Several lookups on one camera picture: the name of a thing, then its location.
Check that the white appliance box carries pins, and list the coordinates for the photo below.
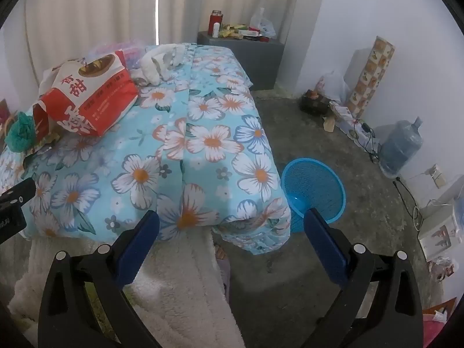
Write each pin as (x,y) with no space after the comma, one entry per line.
(438,232)

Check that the grey cabinet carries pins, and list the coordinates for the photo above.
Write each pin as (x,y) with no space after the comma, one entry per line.
(253,61)

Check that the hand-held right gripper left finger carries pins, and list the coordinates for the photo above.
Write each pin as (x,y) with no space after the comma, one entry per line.
(139,243)

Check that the small white bottle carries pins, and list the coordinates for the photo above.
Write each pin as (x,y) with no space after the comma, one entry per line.
(216,31)

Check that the white fleece blanket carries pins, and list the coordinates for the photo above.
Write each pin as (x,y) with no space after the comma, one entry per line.
(181,297)

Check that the white power strip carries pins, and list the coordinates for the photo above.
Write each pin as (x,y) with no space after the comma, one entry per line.
(357,128)

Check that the wall outlet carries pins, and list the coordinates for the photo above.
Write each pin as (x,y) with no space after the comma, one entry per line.
(435,176)

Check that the pile of snack packets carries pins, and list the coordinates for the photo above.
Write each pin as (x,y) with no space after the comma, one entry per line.
(232,31)

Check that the pink cloth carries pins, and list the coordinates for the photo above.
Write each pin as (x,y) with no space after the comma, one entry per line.
(440,328)

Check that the clear plastic bag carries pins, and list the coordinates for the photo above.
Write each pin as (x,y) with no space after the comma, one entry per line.
(264,25)

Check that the blue water jug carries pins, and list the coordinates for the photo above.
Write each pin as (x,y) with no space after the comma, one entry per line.
(398,148)

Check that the checkered cushion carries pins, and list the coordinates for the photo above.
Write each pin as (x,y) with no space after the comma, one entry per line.
(369,76)

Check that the dark pot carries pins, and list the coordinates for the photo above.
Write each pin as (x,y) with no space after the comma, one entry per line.
(313,105)

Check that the teal crumpled cloth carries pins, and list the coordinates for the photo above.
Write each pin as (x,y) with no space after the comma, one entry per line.
(21,134)

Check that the floral blue blanket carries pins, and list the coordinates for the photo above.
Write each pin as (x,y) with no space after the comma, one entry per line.
(203,141)

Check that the blue plastic basket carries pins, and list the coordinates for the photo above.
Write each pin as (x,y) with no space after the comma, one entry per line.
(315,185)

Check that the white curtain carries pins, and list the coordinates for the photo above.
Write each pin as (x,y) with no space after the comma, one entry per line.
(90,7)

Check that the red thermos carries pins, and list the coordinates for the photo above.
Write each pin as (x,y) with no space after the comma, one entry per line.
(214,18)

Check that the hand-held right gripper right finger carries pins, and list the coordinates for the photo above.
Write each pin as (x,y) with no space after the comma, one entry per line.
(324,246)

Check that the red and white plastic bag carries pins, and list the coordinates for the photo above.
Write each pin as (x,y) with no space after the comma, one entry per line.
(98,98)

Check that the white towel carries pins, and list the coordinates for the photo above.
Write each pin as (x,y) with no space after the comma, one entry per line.
(156,63)

